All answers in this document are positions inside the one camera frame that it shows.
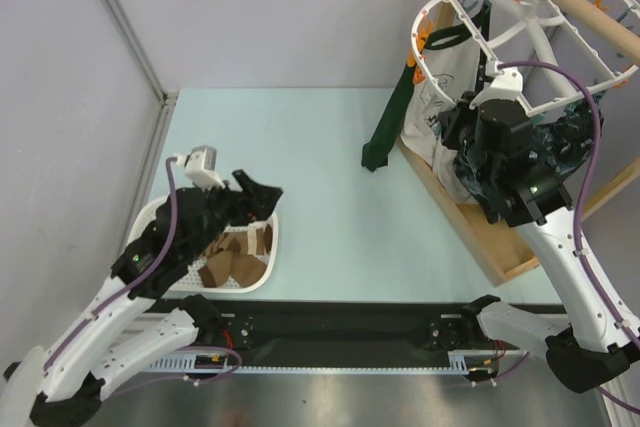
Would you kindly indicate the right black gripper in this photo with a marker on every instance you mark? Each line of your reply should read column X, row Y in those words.
column 451, row 123

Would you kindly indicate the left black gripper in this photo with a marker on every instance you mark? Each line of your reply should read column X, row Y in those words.
column 255, row 196

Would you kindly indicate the brown socks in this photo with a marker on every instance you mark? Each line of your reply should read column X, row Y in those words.
column 237, row 256

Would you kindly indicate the white round clip hanger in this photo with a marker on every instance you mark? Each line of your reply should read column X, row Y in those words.
column 494, row 17

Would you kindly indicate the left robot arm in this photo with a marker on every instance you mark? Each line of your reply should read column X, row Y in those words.
column 66, row 384

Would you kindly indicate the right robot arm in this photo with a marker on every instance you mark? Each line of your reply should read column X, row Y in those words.
column 600, row 338

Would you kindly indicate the white printed t-shirt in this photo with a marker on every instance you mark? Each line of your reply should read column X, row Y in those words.
column 452, row 57

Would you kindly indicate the orange clothespin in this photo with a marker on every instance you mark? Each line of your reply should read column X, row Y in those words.
column 417, row 74

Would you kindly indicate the dark green sleeve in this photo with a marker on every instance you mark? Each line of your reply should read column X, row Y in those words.
column 375, row 152

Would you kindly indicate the dark patterned garment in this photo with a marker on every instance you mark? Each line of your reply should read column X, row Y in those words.
column 564, row 145

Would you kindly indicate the white perforated laundry basket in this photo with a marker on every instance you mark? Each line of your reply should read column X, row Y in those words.
column 191, row 282

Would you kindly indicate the aluminium corner profile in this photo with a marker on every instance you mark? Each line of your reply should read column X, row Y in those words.
column 131, row 40

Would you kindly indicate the wooden rod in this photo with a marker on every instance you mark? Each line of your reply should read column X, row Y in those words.
column 605, row 26

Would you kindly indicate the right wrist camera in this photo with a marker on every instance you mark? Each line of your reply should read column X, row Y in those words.
column 506, row 84

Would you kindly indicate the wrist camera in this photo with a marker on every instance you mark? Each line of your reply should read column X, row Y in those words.
column 506, row 84
column 199, row 167

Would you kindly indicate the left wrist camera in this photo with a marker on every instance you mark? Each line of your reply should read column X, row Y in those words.
column 199, row 167

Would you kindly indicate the wooden rack frame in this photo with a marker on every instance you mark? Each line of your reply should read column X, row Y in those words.
column 500, row 251

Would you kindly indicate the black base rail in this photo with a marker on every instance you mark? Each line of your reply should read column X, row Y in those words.
column 354, row 335

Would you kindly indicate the white cable duct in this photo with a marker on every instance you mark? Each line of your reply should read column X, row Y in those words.
column 455, row 365

